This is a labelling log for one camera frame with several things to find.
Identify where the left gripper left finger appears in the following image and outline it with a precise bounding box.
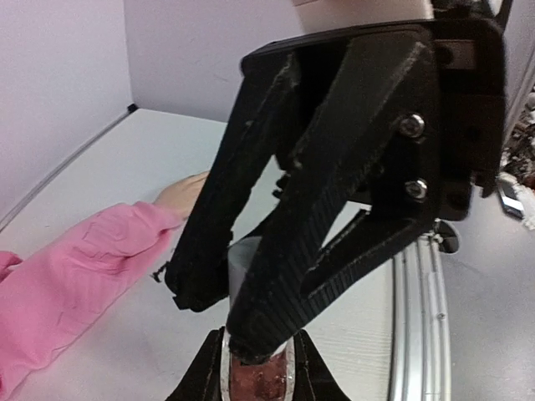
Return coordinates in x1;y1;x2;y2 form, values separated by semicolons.
166;327;225;401

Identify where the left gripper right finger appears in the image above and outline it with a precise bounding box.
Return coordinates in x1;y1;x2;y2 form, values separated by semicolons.
293;329;349;401

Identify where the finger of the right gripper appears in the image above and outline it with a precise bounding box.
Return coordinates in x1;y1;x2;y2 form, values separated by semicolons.
227;35;440;362
165;53;301;312

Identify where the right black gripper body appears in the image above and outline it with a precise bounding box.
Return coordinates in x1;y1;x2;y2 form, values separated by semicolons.
241;18;507;221

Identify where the nail polish bottle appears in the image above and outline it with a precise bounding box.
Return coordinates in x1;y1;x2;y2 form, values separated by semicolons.
220;330;296;401

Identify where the white nail polish cap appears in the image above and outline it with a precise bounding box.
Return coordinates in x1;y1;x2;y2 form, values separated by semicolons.
227;236;289;358

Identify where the mannequin hand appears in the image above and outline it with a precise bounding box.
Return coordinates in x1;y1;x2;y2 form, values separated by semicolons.
153;171;209;217

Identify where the black smartphone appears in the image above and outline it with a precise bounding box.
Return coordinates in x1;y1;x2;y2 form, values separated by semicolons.
497;181;524;220

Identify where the pink sweatshirt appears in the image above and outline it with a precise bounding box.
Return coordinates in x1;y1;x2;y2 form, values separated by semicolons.
1;202;186;399

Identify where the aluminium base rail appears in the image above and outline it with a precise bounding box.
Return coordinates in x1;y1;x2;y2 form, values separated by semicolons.
389;220;460;400

